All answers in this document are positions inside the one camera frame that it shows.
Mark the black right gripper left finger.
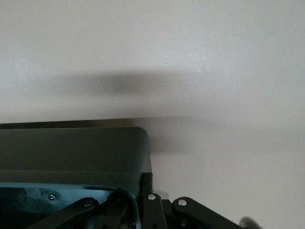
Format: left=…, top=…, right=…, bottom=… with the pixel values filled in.
left=30, top=190, right=131, bottom=229

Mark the black plastic tray box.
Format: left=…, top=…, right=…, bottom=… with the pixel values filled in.
left=0, top=120, right=153, bottom=229

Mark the brown table mat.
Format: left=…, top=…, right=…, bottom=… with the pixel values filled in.
left=0, top=0, right=305, bottom=229

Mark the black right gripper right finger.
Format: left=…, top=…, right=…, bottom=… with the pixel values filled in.
left=142, top=173, right=241, bottom=229

